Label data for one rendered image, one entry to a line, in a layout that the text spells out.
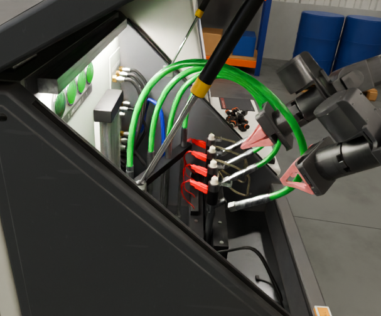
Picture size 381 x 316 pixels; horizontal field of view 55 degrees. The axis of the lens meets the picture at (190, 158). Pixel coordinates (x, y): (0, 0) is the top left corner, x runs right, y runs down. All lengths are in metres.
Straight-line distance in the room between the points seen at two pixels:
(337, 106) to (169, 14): 0.65
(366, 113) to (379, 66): 0.23
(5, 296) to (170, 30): 0.78
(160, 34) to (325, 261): 1.83
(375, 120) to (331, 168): 0.11
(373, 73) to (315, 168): 0.24
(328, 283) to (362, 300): 0.19
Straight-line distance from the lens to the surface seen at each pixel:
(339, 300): 2.32
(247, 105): 1.83
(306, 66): 0.77
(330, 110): 0.58
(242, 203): 0.78
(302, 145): 0.69
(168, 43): 1.12
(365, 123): 0.58
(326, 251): 2.59
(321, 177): 0.66
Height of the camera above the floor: 1.60
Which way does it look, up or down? 29 degrees down
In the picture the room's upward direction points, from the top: 5 degrees clockwise
